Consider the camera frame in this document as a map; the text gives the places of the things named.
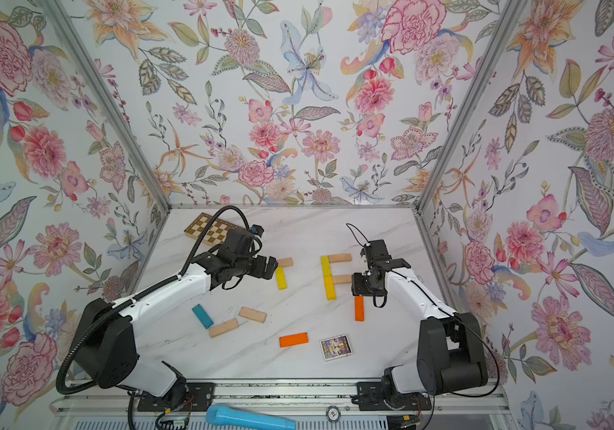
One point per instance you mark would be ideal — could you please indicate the orange block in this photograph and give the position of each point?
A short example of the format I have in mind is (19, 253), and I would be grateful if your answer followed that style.
(359, 309)
(293, 340)

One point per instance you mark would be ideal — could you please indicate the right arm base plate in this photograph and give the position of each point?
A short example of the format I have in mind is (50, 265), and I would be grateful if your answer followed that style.
(380, 397)

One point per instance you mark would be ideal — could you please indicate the playing card box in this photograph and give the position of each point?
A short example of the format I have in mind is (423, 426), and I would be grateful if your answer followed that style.
(336, 347)

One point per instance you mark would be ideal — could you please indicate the blue microphone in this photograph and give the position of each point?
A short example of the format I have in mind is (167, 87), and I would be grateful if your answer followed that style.
(219, 415)

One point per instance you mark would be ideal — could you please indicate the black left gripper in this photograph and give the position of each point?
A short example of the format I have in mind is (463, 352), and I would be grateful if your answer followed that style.
(260, 271)

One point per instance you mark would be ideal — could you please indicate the natural wood block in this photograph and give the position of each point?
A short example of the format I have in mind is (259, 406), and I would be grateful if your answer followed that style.
(342, 279)
(285, 262)
(221, 329)
(340, 258)
(253, 315)

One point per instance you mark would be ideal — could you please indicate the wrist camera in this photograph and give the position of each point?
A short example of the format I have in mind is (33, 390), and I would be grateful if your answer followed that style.
(257, 230)
(375, 252)

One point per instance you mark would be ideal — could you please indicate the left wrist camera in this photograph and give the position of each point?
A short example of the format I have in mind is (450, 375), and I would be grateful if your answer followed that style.
(257, 230)

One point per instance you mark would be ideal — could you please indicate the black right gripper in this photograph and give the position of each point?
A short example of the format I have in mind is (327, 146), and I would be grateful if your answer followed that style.
(358, 287)

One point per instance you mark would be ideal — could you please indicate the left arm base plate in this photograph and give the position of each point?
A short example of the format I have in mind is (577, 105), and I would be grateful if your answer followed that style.
(195, 397)

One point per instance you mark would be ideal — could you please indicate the yellow block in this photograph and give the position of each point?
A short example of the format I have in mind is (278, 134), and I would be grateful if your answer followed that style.
(281, 278)
(330, 288)
(325, 267)

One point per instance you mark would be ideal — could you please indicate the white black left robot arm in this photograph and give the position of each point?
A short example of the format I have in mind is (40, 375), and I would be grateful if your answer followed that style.
(104, 350)

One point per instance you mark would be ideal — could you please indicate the wooden folding chessboard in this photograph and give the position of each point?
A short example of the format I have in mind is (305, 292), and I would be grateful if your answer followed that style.
(216, 234)

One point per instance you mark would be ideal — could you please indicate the orange block front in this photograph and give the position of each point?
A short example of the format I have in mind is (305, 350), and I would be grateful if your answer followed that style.
(293, 340)

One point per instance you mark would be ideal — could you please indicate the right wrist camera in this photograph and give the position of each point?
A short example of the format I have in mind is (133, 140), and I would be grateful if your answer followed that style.
(375, 252)

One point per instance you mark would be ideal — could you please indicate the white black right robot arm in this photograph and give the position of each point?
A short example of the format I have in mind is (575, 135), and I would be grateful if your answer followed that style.
(450, 353)

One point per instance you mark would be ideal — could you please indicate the teal block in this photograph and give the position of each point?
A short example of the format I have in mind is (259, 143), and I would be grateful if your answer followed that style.
(203, 317)

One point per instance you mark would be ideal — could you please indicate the aluminium front rail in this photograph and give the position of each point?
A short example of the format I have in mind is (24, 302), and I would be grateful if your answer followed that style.
(314, 396)

